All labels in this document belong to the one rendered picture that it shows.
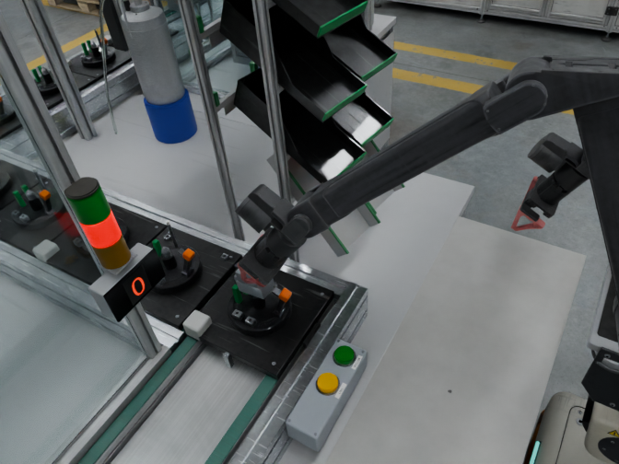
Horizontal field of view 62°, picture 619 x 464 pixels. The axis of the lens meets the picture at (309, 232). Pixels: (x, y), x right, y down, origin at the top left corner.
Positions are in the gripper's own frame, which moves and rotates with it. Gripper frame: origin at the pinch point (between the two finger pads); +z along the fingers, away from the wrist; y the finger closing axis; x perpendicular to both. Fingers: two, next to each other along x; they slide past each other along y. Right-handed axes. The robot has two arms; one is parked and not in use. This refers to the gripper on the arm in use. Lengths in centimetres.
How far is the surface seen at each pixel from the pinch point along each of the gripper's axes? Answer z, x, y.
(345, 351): -2.3, 24.8, 1.5
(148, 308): 23.9, -11.3, 10.9
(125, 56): 83, -91, -87
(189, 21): -21.0, -39.6, -20.1
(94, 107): 84, -82, -58
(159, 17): 28, -69, -63
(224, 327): 13.1, 3.7, 7.5
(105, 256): -9.4, -20.5, 20.5
